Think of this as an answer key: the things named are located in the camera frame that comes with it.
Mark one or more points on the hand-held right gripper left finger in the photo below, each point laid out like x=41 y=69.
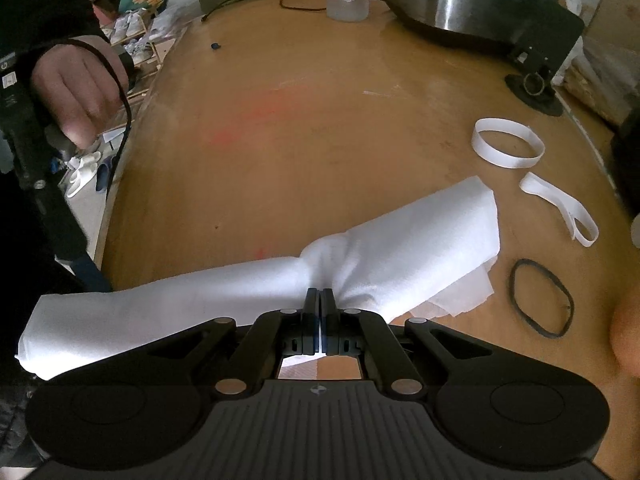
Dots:
x=311 y=320

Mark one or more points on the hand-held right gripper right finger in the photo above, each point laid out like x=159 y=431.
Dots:
x=327 y=320

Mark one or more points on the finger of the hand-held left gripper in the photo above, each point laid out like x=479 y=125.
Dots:
x=92 y=270

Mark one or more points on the white shopping bag red print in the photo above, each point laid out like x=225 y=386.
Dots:
x=425 y=240

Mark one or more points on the black rubber band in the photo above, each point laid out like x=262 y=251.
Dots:
x=512 y=287

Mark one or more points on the person's left forearm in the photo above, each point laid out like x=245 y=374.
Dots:
x=45 y=5

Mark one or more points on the person's left hand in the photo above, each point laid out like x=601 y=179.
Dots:
x=75 y=85

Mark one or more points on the white slipper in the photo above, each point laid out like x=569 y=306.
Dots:
x=85 y=162
x=77 y=185

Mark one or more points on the person's dark clothing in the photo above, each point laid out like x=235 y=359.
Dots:
x=15 y=310

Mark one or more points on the wooden shoe rack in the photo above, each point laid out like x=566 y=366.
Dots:
x=145 y=45

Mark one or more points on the green box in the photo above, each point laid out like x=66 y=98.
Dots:
x=145 y=0

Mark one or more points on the black air fryer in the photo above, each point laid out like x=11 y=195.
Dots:
x=627 y=160

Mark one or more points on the steel rice cooker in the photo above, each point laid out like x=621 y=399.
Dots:
x=465 y=5

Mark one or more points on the wafer stack in plastic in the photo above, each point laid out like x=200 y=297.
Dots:
x=600 y=90

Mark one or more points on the black flat stand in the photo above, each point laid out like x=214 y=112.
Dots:
x=550 y=35

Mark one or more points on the brown cardboard box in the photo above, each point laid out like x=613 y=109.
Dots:
x=615 y=0

